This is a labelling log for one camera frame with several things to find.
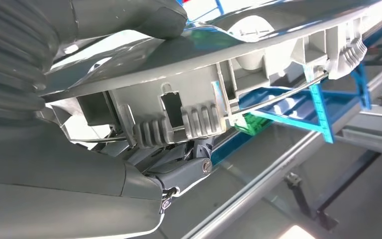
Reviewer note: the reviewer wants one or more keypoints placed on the blue metal shelf rack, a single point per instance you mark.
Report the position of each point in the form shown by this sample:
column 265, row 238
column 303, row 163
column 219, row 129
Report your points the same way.
column 322, row 112

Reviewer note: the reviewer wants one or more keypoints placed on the green plastic crate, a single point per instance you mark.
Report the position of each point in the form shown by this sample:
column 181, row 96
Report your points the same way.
column 253, row 125

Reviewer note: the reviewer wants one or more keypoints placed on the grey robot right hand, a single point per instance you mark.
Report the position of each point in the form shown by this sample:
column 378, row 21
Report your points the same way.
column 62, row 198

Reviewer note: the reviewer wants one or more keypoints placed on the steel workbench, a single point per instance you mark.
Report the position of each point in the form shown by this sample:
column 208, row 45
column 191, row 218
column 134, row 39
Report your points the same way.
column 260, row 183

